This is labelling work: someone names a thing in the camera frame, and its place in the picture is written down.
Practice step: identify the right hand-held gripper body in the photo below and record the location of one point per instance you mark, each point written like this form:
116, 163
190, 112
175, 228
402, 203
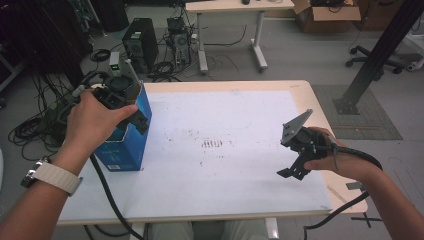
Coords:
305, 140

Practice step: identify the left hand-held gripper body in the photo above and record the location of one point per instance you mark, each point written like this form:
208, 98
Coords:
116, 90

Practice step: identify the blue cardboard box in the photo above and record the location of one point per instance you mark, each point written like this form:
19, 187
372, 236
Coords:
131, 150

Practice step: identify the person's right hand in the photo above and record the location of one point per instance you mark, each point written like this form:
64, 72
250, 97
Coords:
346, 163

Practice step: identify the person's left hand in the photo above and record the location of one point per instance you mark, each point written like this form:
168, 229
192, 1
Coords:
90, 126

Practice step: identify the white device with green light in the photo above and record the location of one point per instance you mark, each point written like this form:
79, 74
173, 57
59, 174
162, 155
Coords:
114, 63

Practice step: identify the light wooden table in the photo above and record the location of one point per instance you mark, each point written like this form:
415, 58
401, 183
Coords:
310, 95

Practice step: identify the grey tape strip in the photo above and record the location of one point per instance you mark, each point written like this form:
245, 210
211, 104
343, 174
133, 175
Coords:
355, 186

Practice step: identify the black computer tower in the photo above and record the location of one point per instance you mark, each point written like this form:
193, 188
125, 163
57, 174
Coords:
140, 40

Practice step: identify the grey floor mat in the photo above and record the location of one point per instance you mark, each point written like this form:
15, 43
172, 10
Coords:
366, 123

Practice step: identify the black tape cross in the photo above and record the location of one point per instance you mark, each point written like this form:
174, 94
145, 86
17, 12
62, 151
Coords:
366, 220

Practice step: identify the open computer case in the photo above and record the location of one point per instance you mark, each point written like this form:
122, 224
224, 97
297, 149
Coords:
180, 40

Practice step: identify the white table mat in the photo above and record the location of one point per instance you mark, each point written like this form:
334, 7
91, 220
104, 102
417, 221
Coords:
206, 186

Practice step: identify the wristwatch with white band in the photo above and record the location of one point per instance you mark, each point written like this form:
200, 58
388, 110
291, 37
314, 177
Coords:
55, 176

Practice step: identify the black office chair base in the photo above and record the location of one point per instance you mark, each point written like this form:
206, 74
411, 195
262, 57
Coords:
366, 60

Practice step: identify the black metal stand beam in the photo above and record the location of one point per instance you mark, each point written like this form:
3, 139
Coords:
383, 46

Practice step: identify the open brown cardboard box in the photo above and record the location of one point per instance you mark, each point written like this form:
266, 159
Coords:
326, 16

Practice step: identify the white desk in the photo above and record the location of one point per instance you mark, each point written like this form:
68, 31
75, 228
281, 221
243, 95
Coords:
233, 6

